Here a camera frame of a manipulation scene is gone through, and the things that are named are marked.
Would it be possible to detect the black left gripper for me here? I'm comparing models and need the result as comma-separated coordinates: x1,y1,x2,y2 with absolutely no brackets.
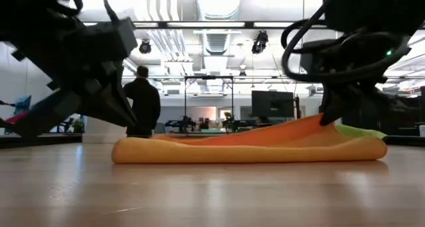
9,7,137,127

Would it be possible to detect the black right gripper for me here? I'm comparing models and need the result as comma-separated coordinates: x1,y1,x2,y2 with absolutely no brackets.
319,33,411,127

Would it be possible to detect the green microfiber towel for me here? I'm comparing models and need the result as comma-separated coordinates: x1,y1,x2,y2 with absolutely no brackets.
335,123,388,141

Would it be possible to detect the orange microfiber towel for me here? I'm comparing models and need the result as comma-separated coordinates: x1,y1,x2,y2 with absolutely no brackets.
111,113,388,165

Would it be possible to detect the white plant pot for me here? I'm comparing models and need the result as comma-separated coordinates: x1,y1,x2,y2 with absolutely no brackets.
82,115,128,144

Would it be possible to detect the black computer monitor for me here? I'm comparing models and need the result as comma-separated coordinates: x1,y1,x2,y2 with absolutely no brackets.
251,90,295,119

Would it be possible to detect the black crossbar with light strips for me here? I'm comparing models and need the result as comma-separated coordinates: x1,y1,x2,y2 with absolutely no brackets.
82,20,328,30

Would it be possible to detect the blue background monitor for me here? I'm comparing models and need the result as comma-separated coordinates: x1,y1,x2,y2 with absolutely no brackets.
15,95,33,117

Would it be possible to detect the red background panel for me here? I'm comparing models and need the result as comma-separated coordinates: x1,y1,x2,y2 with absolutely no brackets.
5,110,28,125

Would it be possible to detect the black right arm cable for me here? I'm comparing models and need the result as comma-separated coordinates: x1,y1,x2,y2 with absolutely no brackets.
281,1,412,86

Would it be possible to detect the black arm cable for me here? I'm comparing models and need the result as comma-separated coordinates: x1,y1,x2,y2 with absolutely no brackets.
99,0,121,25
281,1,412,86

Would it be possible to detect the black ceiling camera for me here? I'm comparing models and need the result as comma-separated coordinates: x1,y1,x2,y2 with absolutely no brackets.
138,39,153,55
251,30,269,55

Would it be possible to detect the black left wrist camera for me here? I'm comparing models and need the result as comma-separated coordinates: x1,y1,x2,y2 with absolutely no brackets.
88,17,139,64

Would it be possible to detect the black metal table frame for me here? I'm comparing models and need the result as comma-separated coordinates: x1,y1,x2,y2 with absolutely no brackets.
0,133,425,149

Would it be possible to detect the black background rig frame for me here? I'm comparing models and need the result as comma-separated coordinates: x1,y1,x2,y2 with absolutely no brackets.
184,75,234,135

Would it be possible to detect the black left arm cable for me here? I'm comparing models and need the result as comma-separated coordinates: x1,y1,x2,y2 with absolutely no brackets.
99,0,121,25

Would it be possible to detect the silver ceiling air duct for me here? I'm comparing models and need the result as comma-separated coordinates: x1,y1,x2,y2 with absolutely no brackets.
195,0,242,21

